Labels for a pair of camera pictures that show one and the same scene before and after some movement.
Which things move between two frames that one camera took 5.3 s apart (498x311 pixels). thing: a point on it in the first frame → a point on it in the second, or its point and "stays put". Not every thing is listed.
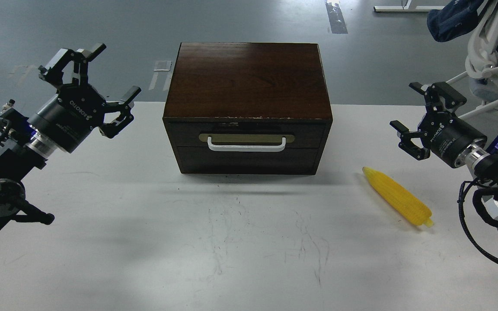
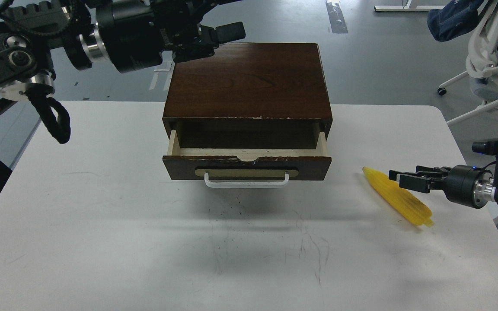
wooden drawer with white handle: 210,135 → 246,168
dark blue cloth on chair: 455,20 stays put
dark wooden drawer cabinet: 248,108 stays put
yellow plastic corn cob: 413,205 stays put
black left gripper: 68,117 → 136,33
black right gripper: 443,134 → 465,184
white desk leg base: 408,8 stays put
